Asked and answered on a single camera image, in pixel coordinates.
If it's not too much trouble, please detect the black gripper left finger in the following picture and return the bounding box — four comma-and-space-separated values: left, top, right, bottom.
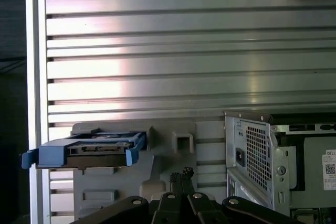
69, 172, 187, 224

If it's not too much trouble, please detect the black PC case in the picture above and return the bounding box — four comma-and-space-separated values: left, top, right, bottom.
223, 111, 336, 224

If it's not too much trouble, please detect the hard disk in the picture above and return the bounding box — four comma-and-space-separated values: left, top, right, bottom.
21, 126, 146, 169

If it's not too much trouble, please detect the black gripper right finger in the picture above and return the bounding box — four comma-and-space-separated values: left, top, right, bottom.
183, 166, 301, 224

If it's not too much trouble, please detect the grey power supply unit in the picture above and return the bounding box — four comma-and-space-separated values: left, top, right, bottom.
301, 136, 336, 192

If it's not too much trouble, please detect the grey parts rack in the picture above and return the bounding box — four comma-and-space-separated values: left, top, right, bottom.
71, 122, 200, 224

